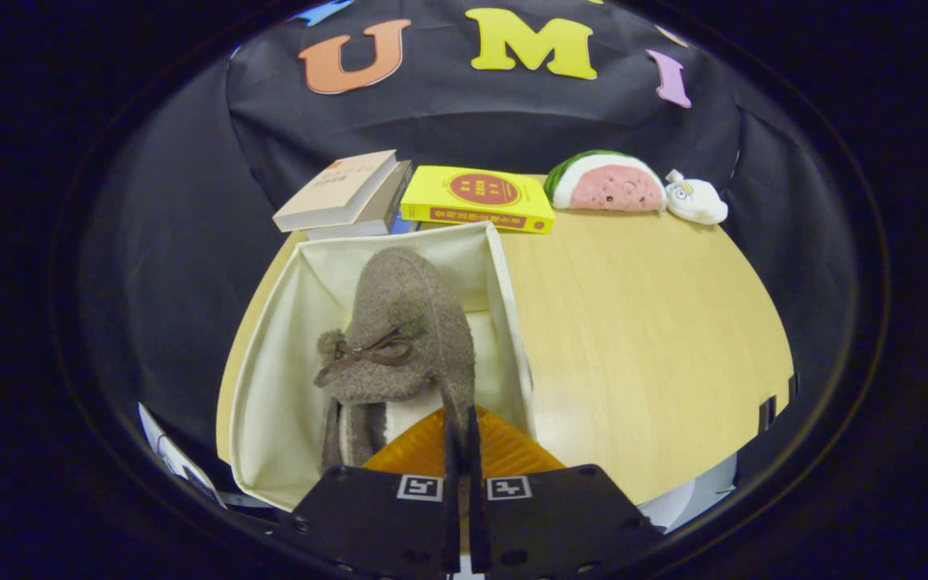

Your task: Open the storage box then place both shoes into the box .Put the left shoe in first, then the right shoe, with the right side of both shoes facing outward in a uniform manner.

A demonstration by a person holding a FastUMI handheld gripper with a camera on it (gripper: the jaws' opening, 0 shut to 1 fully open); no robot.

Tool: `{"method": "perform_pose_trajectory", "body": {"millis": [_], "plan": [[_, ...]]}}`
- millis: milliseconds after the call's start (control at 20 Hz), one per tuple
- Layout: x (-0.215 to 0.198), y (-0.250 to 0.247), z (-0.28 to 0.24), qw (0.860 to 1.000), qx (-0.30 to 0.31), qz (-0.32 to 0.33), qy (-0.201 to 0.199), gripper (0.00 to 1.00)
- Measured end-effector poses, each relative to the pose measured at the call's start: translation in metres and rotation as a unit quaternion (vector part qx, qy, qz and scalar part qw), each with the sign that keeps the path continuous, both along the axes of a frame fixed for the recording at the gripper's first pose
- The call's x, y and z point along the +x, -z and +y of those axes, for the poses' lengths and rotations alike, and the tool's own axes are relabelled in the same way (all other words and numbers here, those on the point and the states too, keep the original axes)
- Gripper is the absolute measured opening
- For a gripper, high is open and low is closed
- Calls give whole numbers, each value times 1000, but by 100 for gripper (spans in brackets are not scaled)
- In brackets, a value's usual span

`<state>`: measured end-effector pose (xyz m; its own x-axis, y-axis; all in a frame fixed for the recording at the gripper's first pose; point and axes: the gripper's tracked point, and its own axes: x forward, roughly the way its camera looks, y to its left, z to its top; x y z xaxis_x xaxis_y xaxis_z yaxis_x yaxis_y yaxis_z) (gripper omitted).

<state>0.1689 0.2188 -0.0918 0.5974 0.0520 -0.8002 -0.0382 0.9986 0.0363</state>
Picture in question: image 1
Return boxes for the grey book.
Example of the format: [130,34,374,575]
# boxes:
[303,159,414,240]

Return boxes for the black table edge bracket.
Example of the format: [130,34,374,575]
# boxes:
[756,372,799,434]

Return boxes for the watermelon slice plush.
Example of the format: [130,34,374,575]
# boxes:
[543,150,668,214]

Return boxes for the white plush toy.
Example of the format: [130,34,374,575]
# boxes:
[664,168,729,226]

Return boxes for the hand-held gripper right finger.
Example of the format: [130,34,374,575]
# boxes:
[464,405,666,579]

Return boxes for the brown fuzzy shoe with bow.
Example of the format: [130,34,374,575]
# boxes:
[313,246,477,472]
[321,400,348,474]

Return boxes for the cream fabric storage box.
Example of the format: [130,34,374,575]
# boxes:
[229,222,536,512]

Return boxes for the yellow book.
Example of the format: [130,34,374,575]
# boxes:
[400,165,556,235]

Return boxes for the person's white clothing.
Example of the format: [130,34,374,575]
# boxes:
[637,453,739,532]

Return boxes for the white equipment with cables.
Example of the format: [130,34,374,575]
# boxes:
[138,403,227,508]

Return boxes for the beige book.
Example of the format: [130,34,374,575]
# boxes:
[272,150,399,234]

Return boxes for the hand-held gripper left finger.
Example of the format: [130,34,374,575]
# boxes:
[291,407,463,577]

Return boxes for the black backdrop cloth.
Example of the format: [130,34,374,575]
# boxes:
[81,0,835,484]

